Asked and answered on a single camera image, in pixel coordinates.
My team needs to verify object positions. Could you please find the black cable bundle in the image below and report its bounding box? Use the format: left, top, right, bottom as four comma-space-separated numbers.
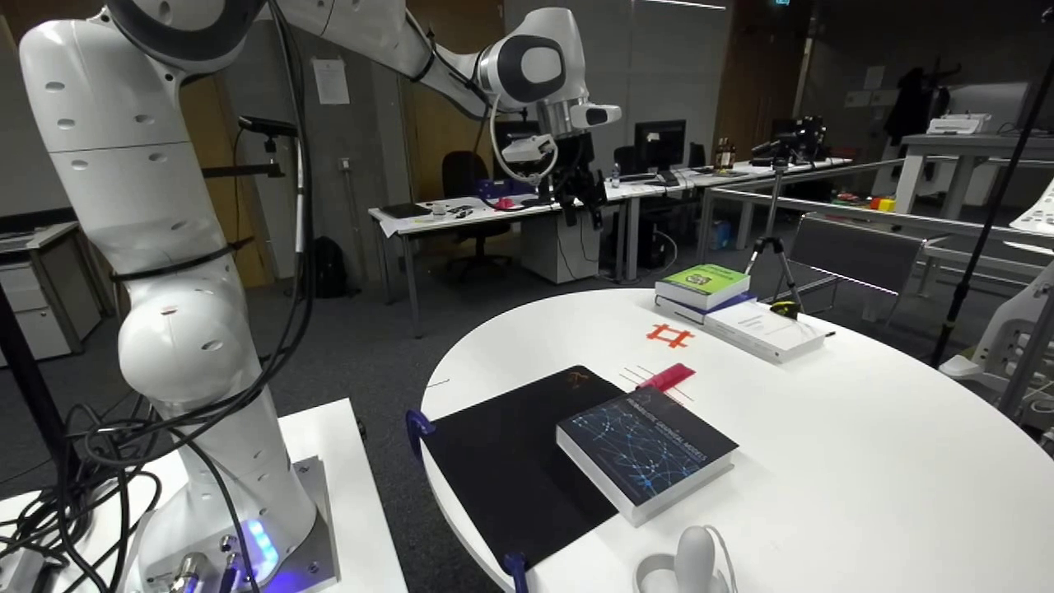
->
0, 405, 169, 593

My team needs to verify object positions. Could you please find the black computer monitor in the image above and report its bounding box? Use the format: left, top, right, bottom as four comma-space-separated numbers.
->
631, 115, 691, 185

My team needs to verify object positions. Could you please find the blue table clamp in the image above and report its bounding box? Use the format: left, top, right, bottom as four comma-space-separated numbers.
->
402, 409, 440, 448
496, 549, 534, 593

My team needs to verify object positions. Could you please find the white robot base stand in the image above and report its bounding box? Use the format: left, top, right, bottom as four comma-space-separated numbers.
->
0, 394, 411, 593

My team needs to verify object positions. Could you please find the black mouse pad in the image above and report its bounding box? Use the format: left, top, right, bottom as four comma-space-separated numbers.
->
418, 364, 628, 573

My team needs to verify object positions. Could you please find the grey drawer cabinet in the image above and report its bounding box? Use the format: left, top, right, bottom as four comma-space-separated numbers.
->
0, 219, 118, 369

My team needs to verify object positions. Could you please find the large metal frame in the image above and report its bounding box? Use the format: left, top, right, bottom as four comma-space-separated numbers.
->
701, 158, 1054, 290

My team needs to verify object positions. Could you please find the green book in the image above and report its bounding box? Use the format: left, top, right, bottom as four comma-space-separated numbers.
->
652, 259, 753, 314

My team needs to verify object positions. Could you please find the black office chair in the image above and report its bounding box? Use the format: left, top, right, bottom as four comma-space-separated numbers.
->
437, 148, 494, 265

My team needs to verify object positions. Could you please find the red strip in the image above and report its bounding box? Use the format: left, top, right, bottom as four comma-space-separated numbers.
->
638, 364, 699, 394

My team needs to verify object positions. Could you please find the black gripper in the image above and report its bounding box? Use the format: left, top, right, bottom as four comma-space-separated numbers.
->
545, 129, 608, 219

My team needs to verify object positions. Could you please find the black boom stand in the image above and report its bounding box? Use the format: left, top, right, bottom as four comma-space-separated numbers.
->
929, 59, 1054, 369

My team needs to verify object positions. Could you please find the black tripod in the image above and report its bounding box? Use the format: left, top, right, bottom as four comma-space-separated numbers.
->
747, 163, 836, 322

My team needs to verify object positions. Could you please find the long white office desk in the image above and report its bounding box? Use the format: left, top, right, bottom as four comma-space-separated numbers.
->
366, 156, 855, 322

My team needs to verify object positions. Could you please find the orange tape mark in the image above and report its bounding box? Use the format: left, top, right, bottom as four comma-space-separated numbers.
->
643, 321, 699, 357

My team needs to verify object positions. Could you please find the blue and white book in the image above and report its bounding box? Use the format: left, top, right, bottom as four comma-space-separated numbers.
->
652, 290, 713, 330

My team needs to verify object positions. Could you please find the grey panel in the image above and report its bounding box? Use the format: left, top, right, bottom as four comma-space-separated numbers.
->
787, 212, 929, 297

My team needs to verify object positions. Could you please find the black camera on tripod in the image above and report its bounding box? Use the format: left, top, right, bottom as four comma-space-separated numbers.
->
750, 113, 833, 168

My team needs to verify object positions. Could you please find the black backpack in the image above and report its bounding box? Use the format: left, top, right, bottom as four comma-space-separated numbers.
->
296, 234, 351, 301

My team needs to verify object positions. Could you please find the white paper sheet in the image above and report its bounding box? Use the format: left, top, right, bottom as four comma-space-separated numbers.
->
309, 56, 356, 110

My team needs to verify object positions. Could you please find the dark hanging coat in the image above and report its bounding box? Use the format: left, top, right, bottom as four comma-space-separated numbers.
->
887, 64, 954, 144

